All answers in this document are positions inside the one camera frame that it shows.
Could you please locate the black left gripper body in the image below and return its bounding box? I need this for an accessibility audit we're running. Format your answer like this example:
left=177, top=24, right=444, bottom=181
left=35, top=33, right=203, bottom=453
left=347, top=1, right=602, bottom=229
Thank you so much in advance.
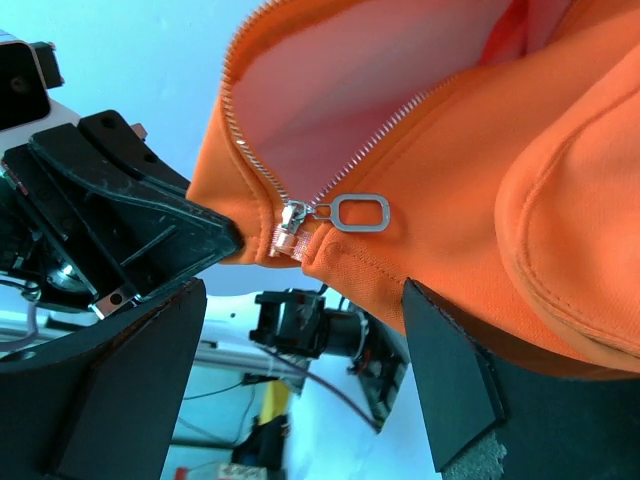
left=1, top=145, right=125, bottom=319

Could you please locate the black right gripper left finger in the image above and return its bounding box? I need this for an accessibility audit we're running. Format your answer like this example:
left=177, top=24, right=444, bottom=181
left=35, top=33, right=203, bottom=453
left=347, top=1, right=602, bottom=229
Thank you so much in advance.
left=1, top=279, right=207, bottom=480

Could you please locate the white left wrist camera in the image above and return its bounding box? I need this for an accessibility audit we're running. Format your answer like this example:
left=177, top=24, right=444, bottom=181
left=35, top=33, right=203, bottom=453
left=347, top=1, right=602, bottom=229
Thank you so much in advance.
left=1, top=31, right=80, bottom=151

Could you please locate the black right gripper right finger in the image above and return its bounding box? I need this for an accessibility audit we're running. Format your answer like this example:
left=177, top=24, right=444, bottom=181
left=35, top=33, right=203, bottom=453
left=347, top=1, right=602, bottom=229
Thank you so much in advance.
left=402, top=280, right=639, bottom=480

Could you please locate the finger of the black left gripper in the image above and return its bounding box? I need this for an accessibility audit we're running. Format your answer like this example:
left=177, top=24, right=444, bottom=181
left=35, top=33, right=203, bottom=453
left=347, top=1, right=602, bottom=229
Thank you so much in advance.
left=27, top=110, right=243, bottom=305

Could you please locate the orange jacket with pink lining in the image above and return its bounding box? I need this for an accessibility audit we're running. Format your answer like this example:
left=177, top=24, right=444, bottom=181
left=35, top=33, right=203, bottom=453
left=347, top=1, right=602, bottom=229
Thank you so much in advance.
left=187, top=1, right=639, bottom=379

